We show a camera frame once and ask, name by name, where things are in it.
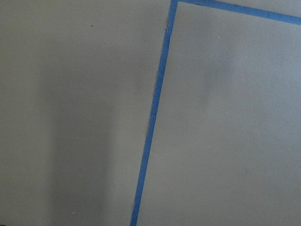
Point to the blue tape line lengthwise right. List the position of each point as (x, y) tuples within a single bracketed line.
[(153, 111)]

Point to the blue tape line crosswise near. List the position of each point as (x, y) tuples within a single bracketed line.
[(242, 10)]

